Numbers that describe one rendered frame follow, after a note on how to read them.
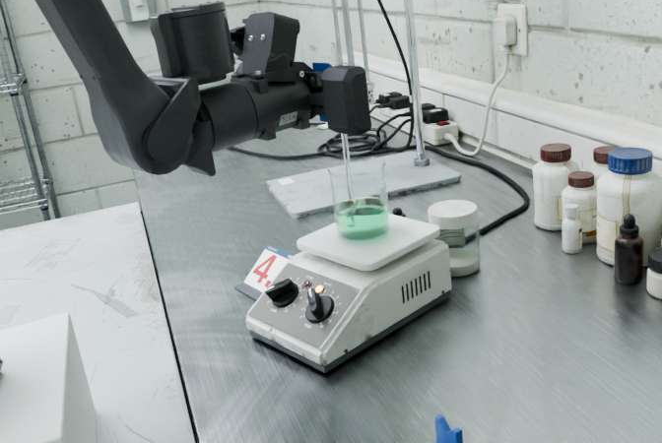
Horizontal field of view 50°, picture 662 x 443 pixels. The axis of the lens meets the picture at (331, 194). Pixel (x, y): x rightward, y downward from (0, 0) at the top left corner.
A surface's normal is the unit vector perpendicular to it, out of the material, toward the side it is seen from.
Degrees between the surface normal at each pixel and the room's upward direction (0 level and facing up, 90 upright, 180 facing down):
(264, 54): 69
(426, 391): 0
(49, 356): 2
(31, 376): 2
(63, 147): 90
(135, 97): 61
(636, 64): 90
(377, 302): 90
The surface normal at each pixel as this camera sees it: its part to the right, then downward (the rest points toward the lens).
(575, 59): -0.94, 0.21
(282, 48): 0.64, 0.12
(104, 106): -0.73, 0.42
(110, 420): -0.12, -0.94
